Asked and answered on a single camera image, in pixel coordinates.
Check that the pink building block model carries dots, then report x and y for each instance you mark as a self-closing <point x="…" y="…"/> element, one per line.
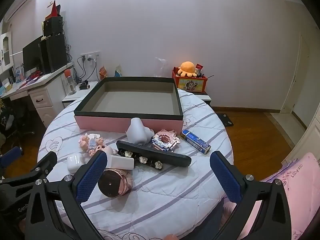
<point x="165" y="140"/>

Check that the black office chair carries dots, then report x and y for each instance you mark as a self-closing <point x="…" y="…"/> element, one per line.
<point x="15" y="120"/>

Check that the pink blanket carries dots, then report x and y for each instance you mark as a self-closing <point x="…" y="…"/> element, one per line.
<point x="300" y="175"/>

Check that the wall power outlet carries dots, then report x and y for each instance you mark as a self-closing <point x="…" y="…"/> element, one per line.
<point x="90" y="56"/>

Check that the white charger block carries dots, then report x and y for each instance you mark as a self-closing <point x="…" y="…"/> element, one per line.
<point x="122" y="163"/>

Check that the blue rectangular tin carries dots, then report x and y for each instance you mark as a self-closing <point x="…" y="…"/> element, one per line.
<point x="196" y="141"/>

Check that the pink doll figurine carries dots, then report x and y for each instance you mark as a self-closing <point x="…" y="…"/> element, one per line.
<point x="102" y="148"/>

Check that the orange octopus plush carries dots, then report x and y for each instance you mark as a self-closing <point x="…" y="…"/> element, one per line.
<point x="187" y="67"/>

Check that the water bottle orange cap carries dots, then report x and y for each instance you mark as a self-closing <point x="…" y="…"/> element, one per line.
<point x="70" y="82"/>

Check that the red snack bag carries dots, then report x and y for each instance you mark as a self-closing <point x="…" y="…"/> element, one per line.
<point x="103" y="72"/>

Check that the small black device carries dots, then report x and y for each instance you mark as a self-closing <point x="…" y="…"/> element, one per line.
<point x="85" y="85"/>

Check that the black remote control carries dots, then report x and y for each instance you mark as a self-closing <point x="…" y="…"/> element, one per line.
<point x="175" y="158"/>

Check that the white nightstand dark base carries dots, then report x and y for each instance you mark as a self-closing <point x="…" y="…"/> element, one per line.
<point x="205" y="97"/>

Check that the pink storage box black rim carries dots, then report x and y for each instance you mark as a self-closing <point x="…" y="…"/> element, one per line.
<point x="100" y="122"/>

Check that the red triangular object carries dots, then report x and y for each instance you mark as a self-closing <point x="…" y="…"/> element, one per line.
<point x="54" y="8"/>

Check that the black floor scale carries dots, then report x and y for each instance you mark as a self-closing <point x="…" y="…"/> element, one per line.
<point x="226" y="120"/>

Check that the red printed box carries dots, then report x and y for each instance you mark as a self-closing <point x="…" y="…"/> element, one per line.
<point x="192" y="85"/>

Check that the white wardrobe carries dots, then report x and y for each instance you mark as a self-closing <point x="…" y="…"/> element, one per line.
<point x="310" y="137"/>

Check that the white desk with drawers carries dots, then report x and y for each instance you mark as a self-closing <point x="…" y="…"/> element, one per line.
<point x="42" y="100"/>

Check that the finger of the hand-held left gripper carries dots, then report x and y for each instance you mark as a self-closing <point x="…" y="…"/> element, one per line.
<point x="47" y="162"/>
<point x="11" y="156"/>

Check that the black flower hair clip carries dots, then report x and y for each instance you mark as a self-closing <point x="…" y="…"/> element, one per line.
<point x="143" y="159"/>

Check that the black speaker box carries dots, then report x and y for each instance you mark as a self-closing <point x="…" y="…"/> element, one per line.
<point x="53" y="26"/>

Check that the white earbuds case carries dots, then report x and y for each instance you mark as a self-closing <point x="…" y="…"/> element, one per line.
<point x="75" y="163"/>

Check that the white air conditioner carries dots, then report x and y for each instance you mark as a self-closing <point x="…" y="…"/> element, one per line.
<point x="21" y="2"/>

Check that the white door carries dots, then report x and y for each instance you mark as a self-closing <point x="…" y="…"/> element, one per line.
<point x="297" y="80"/>

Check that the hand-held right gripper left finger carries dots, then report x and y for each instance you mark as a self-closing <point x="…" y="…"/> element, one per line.
<point x="91" y="177"/>

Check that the white display stand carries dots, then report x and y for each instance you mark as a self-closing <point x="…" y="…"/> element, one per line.
<point x="136" y="130"/>

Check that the black computer tower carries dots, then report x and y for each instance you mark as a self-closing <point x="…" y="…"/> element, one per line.
<point x="55" y="52"/>

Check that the black computer monitor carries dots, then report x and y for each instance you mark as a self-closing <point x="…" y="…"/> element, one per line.
<point x="32" y="55"/>

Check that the white glass door cabinet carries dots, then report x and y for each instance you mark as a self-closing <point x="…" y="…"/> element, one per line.
<point x="5" y="50"/>

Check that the blue white snack bag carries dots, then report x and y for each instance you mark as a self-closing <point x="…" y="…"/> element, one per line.
<point x="118" y="71"/>

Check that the rose gold cosmetic jar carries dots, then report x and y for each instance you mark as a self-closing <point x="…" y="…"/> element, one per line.
<point x="112" y="182"/>

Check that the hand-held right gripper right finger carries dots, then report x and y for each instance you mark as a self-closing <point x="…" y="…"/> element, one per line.
<point x="226" y="180"/>

